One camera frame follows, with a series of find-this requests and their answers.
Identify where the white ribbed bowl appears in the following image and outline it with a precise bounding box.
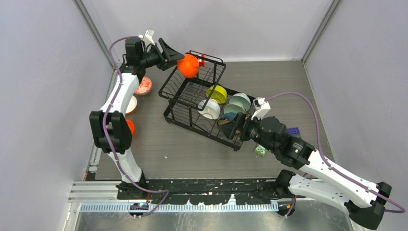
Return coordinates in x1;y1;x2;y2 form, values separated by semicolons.
197;99;221;120

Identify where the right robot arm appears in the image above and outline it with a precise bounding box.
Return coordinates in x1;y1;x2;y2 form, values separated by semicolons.
217;113;392;230

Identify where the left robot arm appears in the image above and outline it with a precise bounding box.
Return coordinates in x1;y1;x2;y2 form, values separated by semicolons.
89;35;184;199

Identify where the yellow-green bowl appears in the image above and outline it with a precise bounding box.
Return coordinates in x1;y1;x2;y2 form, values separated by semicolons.
205;85;228;104

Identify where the mint textured bowl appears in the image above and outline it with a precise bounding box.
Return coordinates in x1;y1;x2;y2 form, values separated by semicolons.
229;93;251;111

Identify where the black wire dish rack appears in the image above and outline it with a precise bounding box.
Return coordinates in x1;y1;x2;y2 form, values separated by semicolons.
159;51;242;151

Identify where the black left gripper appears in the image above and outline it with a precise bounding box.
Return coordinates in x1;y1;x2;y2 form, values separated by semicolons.
140;39;185;71

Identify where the grey building block plate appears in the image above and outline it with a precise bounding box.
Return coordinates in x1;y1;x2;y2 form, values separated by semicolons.
287;127;301;138

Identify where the celadon bowl with flower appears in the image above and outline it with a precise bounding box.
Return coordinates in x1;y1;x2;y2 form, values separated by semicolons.
223;102;247;114

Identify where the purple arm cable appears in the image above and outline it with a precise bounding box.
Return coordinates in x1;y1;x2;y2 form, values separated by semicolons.
102;36;170;218
264;91;406;218

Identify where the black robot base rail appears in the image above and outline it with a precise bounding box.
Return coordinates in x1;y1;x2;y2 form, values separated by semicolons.
117;178;293;205

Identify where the dark blue glazed bowl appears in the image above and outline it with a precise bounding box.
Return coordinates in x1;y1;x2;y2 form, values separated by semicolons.
217;112;237;126

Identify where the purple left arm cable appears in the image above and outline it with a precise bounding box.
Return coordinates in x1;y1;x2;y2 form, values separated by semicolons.
102;36;170;218

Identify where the red box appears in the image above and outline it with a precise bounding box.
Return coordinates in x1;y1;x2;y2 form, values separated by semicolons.
198;54;205;66

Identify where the green owl toy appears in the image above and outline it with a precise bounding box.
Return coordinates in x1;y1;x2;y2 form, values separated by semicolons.
254;144;268;157

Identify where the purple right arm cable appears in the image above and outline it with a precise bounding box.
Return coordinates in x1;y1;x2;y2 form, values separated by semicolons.
264;91;406;218

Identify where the white bowl red floral pattern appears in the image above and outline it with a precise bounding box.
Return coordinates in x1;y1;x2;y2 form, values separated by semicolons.
134;77;153;95

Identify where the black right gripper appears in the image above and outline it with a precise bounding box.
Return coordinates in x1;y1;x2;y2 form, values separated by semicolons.
218;111;277;153

